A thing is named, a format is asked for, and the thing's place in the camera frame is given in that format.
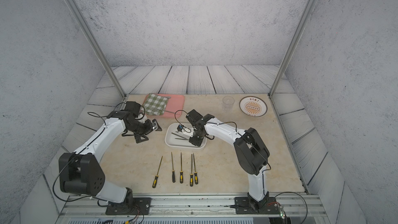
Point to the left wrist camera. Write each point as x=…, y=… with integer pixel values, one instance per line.
x=134, y=108

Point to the right aluminium frame post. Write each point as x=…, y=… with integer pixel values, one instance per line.
x=293, y=44

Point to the file tool black handle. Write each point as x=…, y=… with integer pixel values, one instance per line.
x=173, y=170

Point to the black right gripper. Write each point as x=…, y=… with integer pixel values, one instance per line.
x=194, y=142

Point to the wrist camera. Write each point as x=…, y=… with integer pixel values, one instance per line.
x=134, y=108
x=194, y=118

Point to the clear plastic cup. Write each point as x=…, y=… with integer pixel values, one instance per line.
x=227, y=103

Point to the orange patterned plate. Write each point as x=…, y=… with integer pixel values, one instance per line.
x=253, y=106

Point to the aluminium mounting rail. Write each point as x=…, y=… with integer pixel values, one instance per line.
x=288, y=208

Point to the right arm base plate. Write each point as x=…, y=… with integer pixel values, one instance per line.
x=248, y=205

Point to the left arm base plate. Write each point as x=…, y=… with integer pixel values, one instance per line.
x=131, y=206

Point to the left aluminium frame post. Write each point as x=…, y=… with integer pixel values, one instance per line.
x=76, y=12

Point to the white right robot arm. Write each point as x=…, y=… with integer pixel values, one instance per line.
x=251, y=152

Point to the white storage box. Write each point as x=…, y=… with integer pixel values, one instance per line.
x=180, y=140

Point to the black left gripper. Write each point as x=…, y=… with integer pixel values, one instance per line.
x=150, y=128

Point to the green checkered cloth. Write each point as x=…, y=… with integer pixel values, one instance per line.
x=155, y=104

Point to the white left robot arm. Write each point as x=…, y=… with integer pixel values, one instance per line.
x=80, y=171

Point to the aluminium frame post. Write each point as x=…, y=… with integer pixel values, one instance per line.
x=293, y=44
x=76, y=12

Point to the pink tray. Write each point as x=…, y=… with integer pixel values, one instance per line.
x=176, y=102

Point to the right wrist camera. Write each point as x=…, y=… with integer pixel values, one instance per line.
x=194, y=118

